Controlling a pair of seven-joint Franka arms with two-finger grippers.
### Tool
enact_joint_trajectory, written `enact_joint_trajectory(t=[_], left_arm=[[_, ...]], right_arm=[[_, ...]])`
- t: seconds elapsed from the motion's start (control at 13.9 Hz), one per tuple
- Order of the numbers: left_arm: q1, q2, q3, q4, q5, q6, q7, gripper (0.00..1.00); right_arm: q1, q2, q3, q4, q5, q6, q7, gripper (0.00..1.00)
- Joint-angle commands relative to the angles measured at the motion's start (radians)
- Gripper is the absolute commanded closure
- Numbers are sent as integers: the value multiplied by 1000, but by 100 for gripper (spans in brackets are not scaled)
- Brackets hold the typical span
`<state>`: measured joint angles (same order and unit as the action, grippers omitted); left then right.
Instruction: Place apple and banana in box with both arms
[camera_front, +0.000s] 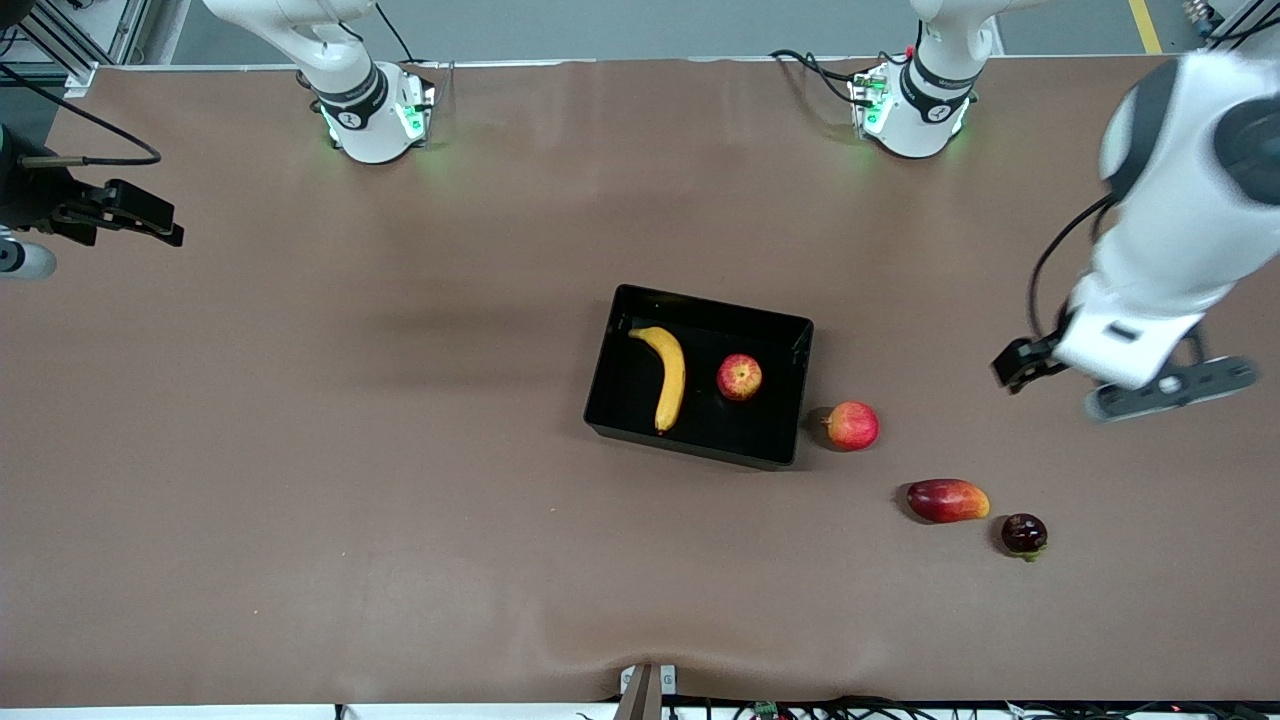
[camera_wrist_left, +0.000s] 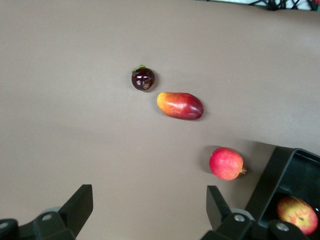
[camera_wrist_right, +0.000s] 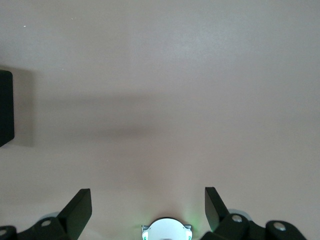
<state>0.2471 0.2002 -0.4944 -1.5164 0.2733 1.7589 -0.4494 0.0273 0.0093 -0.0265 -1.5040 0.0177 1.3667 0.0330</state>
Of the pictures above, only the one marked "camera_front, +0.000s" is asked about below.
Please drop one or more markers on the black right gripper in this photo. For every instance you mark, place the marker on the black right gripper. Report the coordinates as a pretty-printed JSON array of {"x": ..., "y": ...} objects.
[{"x": 35, "y": 195}]

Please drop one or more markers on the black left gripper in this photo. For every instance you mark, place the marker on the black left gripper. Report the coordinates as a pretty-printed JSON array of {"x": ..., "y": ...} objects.
[{"x": 1020, "y": 363}]

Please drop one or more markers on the red yellow apple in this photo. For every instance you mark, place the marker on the red yellow apple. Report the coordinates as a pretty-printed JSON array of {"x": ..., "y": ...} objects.
[
  {"x": 739, "y": 377},
  {"x": 853, "y": 426}
]

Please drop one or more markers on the black plastic box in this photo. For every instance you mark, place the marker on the black plastic box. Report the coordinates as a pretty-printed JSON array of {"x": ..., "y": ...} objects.
[{"x": 700, "y": 420}]

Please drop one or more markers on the yellow banana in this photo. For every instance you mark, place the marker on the yellow banana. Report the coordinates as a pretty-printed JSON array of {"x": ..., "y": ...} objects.
[{"x": 672, "y": 385}]

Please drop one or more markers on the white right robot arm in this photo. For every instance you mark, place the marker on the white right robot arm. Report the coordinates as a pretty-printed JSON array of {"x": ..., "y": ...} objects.
[{"x": 350, "y": 90}]

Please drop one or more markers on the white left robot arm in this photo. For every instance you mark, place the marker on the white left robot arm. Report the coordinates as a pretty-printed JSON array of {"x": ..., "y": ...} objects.
[{"x": 1170, "y": 230}]

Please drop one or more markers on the red yellow mango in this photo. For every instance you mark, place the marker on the red yellow mango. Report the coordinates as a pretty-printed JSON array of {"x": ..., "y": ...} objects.
[{"x": 945, "y": 501}]

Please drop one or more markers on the dark purple round fruit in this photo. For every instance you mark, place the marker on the dark purple round fruit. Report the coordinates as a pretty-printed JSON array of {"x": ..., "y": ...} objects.
[{"x": 1024, "y": 533}]

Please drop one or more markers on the small green circuit board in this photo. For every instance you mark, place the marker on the small green circuit board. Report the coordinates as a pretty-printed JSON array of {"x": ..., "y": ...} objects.
[{"x": 766, "y": 709}]

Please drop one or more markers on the grey metal bracket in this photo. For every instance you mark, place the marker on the grey metal bracket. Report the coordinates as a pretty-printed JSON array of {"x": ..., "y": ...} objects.
[{"x": 640, "y": 695}]

